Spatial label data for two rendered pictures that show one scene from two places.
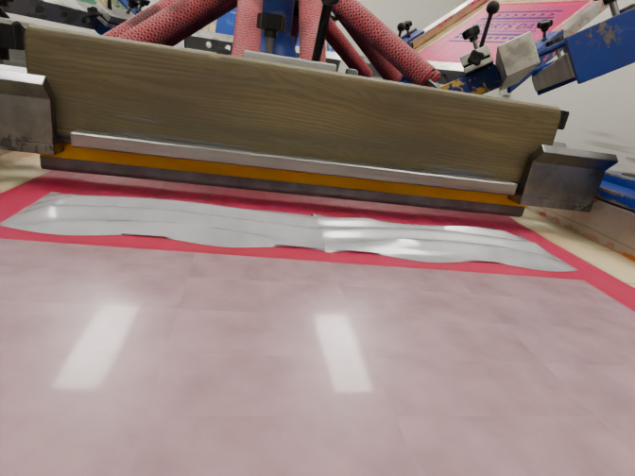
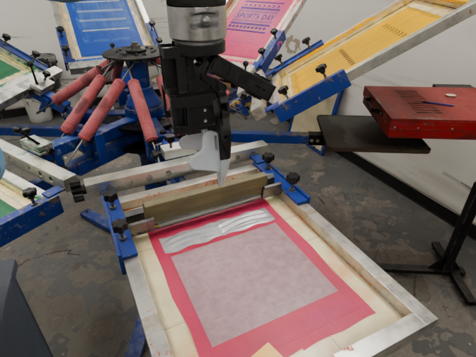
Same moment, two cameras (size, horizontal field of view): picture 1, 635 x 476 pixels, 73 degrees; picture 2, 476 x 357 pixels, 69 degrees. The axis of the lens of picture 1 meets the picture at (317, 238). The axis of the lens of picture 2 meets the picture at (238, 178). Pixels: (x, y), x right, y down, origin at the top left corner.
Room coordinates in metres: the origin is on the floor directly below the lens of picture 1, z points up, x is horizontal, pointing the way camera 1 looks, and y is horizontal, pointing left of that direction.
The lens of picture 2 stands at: (-0.54, 0.16, 1.65)
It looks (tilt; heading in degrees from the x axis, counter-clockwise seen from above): 32 degrees down; 345
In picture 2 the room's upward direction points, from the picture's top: straight up
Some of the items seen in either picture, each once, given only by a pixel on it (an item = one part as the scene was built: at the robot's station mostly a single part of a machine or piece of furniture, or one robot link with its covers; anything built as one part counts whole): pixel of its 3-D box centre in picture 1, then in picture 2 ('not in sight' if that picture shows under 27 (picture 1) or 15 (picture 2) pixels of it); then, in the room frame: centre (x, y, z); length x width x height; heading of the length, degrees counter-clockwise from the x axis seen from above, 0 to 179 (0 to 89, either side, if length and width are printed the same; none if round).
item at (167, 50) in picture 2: not in sight; (195, 86); (-0.05, 0.09, 1.50); 0.09 x 0.08 x 0.12; 96
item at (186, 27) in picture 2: not in sight; (197, 24); (-0.06, 0.08, 1.58); 0.08 x 0.08 x 0.05
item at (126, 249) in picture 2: not in sight; (119, 229); (0.32, 0.29, 0.97); 0.30 x 0.05 x 0.07; 12
